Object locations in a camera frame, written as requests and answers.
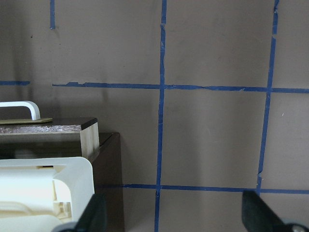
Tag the wooden drawer with white handle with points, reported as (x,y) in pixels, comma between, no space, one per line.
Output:
(38,137)

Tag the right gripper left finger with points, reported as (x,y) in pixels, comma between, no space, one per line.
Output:
(93,218)

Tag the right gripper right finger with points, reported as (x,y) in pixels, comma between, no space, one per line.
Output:
(257,216)

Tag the dark brown drawer cabinet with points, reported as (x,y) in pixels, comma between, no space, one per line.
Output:
(107,170)

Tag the cream plastic box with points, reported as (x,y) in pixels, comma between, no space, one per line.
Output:
(42,195)

